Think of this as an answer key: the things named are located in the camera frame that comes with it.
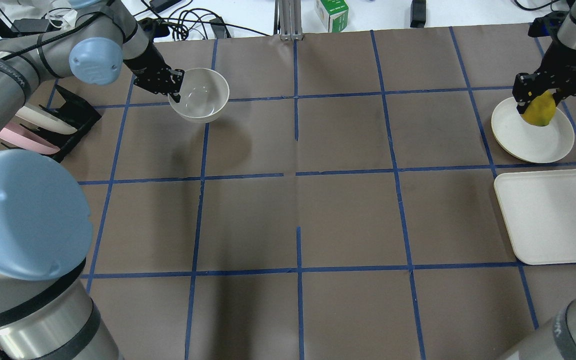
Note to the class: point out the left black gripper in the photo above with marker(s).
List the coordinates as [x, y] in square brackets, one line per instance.
[147, 63]

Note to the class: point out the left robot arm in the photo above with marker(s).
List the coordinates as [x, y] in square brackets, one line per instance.
[45, 230]

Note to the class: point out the yellow lemon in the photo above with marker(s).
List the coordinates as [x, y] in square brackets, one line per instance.
[541, 111]

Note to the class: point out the aluminium frame post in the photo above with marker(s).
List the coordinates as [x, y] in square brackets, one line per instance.
[288, 20]

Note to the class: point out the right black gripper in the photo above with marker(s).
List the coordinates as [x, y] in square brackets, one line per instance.
[556, 61]

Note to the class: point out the cream rectangular tray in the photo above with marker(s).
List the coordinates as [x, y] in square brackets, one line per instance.
[539, 212]

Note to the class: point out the white bowl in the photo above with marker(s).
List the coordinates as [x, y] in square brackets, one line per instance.
[203, 96]

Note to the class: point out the black power adapter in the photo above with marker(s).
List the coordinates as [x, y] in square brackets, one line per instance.
[418, 13]

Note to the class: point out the green white carton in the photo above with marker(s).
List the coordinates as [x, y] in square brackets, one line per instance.
[333, 14]

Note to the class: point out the black dish rack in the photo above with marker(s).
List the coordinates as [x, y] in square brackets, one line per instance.
[75, 111]

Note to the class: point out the pink plate in rack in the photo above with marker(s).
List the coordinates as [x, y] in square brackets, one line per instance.
[19, 136]

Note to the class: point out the cream round plate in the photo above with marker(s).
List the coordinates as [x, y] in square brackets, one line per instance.
[530, 143]

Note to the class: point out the white plate in rack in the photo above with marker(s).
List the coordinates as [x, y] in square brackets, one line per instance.
[45, 120]

